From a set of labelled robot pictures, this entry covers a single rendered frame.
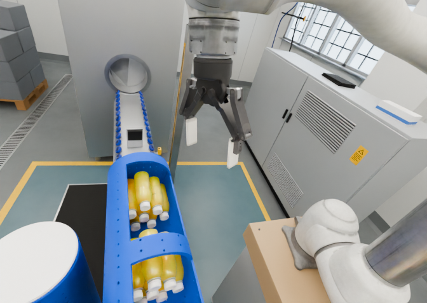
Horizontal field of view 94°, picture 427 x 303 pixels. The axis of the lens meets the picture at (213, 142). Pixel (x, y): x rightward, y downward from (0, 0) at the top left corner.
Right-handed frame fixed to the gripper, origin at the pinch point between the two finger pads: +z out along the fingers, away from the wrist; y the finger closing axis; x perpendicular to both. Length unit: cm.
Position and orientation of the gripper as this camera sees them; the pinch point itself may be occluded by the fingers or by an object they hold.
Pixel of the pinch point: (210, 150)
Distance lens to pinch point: 47.0
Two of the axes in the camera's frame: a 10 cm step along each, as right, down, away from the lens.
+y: 7.1, 3.4, -6.1
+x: 7.0, -3.1, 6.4
